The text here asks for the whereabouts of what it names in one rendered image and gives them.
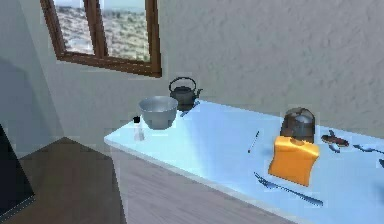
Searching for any black kettle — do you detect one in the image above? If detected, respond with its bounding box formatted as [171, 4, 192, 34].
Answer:
[168, 76, 204, 112]

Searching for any grey bowl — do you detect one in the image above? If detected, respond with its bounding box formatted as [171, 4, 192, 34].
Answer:
[138, 95, 179, 131]

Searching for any pale blue topped counter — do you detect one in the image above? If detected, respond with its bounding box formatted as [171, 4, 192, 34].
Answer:
[103, 99, 384, 224]

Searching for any clear shaker with black cap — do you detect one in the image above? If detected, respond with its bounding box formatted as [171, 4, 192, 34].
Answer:
[132, 115, 146, 142]

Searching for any dark domed kettle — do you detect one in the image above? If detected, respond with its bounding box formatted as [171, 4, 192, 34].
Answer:
[280, 107, 316, 144]

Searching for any orange bread loaf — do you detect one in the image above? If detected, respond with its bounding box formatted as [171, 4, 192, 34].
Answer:
[267, 135, 321, 187]

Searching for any brown framed window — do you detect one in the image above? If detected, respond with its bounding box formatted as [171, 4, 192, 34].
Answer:
[39, 0, 163, 78]

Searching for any dark red flat utensil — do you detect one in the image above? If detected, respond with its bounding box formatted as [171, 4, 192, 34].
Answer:
[321, 129, 350, 154]

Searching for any blue spoon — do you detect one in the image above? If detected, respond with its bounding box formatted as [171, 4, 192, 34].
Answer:
[353, 143, 384, 155]

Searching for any black appliance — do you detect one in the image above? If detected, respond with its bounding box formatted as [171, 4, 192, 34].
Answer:
[0, 123, 36, 214]

